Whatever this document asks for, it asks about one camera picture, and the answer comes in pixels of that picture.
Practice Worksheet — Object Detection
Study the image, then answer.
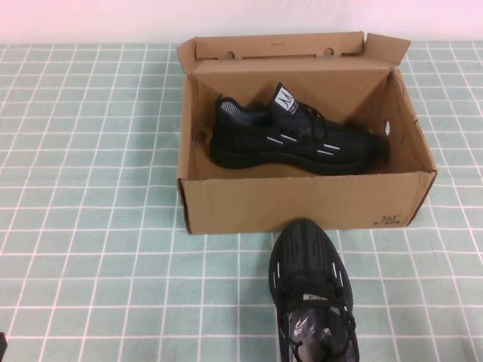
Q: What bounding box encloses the black sneaker stuffed with paper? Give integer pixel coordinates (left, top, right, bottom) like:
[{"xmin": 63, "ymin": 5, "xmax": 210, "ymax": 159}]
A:
[{"xmin": 268, "ymin": 217, "xmax": 361, "ymax": 362}]

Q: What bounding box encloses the brown cardboard shoe box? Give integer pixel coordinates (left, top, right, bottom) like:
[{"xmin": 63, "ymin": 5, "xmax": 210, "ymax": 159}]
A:
[{"xmin": 176, "ymin": 31, "xmax": 438, "ymax": 235}]

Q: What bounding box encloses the black sneaker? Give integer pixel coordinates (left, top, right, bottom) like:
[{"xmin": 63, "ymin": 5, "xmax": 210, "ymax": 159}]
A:
[{"xmin": 209, "ymin": 81, "xmax": 389, "ymax": 177}]

